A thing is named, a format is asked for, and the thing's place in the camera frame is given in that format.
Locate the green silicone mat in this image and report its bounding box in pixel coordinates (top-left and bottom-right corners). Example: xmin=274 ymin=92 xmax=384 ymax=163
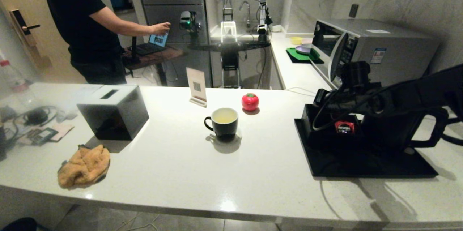
xmin=285 ymin=47 xmax=324 ymax=64

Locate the chrome kitchen faucet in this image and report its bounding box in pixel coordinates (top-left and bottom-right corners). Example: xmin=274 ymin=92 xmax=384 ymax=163
xmin=239 ymin=1 xmax=252 ymax=28

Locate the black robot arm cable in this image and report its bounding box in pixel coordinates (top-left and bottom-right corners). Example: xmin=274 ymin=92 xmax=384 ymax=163
xmin=312 ymin=63 xmax=463 ymax=146

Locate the QR code sign stand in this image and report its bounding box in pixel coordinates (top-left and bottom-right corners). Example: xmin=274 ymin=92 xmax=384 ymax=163
xmin=186 ymin=67 xmax=208 ymax=108

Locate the red tomato-shaped timer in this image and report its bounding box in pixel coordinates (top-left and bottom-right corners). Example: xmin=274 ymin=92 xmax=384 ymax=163
xmin=241 ymin=93 xmax=259 ymax=111

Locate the brown wooden desk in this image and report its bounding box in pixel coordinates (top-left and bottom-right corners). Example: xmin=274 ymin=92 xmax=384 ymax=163
xmin=125 ymin=47 xmax=185 ymax=87

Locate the black mug white inside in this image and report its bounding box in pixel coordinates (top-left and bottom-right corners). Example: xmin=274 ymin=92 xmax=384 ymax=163
xmin=204 ymin=107 xmax=239 ymax=141

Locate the pink paper card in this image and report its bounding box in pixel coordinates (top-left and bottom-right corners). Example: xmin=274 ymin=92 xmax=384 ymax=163
xmin=51 ymin=124 xmax=75 ymax=141

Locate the orange crumpled cloth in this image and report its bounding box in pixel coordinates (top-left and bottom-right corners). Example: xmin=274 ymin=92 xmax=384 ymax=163
xmin=58 ymin=145 xmax=111 ymax=188

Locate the black rectangular tray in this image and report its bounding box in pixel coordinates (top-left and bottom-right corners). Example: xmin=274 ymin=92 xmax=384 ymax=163
xmin=294 ymin=118 xmax=438 ymax=178

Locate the red coffee sachet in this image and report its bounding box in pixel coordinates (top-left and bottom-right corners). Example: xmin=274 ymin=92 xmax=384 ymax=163
xmin=335 ymin=121 xmax=356 ymax=135

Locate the black electric kettle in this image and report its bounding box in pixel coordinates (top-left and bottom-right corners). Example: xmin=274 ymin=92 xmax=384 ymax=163
xmin=362 ymin=106 xmax=449 ymax=152

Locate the robot torso column lit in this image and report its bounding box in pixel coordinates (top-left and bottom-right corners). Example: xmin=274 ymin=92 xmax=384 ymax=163
xmin=220 ymin=0 xmax=242 ymax=89

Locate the black door lock handle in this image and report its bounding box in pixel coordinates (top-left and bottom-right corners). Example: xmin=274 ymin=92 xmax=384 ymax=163
xmin=9 ymin=9 xmax=40 ymax=47

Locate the black tissue box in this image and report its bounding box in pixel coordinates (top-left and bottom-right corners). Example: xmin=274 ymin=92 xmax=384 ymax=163
xmin=77 ymin=85 xmax=149 ymax=141

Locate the silver microwave oven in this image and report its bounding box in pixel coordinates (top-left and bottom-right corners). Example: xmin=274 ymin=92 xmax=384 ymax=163
xmin=311 ymin=18 xmax=440 ymax=95

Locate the open black laptop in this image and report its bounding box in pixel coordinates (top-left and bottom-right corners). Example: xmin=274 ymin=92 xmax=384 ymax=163
xmin=136 ymin=30 xmax=170 ymax=56

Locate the thin white cable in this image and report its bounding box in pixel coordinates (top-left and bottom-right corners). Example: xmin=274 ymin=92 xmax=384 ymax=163
xmin=285 ymin=87 xmax=320 ymax=98

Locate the black compartment organizer box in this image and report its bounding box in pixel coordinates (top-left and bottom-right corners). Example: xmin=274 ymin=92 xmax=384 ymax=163
xmin=302 ymin=103 xmax=364 ymax=145

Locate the clear bottle red cap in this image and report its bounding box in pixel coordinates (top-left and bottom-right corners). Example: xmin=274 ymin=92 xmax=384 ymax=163
xmin=0 ymin=60 xmax=29 ymax=93

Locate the person in black shirt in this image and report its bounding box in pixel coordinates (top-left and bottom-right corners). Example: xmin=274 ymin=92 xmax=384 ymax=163
xmin=42 ymin=0 xmax=171 ymax=85

